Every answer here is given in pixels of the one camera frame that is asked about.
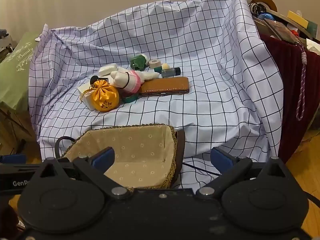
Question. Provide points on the long white cardboard box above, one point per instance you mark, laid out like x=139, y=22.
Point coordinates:
x=86, y=100

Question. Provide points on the small cream ball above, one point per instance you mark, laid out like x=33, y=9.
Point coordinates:
x=165, y=66

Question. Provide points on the beige tape roll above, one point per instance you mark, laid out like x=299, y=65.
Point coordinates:
x=155, y=64

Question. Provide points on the grey appliance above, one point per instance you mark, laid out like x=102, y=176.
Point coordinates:
x=5, y=41

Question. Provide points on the woven basket with beige lining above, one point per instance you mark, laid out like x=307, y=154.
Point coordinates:
x=140, y=150

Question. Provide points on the white checked bed sheet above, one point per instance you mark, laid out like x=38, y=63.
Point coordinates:
x=200, y=80

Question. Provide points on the green paper bag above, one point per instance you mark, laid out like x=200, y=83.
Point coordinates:
x=15, y=75

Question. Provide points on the dark red velvet cloth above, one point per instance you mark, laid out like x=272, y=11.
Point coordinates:
x=287, y=80

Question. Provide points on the cream plush toy pink outfit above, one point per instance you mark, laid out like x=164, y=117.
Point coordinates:
x=121, y=78

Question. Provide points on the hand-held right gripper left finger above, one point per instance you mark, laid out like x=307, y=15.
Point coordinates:
x=102, y=158

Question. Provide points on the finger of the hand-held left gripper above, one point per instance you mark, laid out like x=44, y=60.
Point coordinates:
x=12, y=159

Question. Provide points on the brown leather wallet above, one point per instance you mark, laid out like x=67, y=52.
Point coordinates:
x=165, y=85

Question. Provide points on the yellow flat box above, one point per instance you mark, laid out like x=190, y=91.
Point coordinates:
x=297, y=19

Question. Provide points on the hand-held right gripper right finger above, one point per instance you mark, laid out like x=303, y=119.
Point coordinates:
x=222, y=160

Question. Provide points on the black and white patterned item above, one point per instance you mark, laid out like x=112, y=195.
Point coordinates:
x=257, y=8

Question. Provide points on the green plush toy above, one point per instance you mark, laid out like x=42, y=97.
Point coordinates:
x=137, y=61

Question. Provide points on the small black round object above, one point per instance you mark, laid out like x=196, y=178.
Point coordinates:
x=94, y=79

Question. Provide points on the clear bottle with black cap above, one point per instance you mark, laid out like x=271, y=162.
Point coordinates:
x=171, y=72

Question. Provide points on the teal tape roll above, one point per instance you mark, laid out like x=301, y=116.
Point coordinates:
x=130, y=99

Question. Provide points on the white tissue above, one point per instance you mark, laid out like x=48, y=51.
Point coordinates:
x=312, y=45

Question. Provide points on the green book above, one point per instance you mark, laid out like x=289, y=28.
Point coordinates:
x=313, y=28

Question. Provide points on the blue ball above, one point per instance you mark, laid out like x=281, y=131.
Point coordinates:
x=265, y=17

